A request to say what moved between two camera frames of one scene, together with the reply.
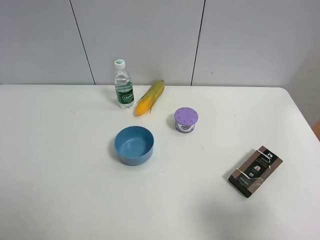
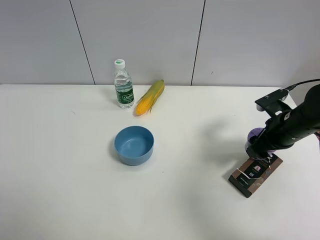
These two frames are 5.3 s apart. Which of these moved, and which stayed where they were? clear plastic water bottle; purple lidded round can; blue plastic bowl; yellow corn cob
Moved: purple lidded round can
Stayed: clear plastic water bottle; yellow corn cob; blue plastic bowl
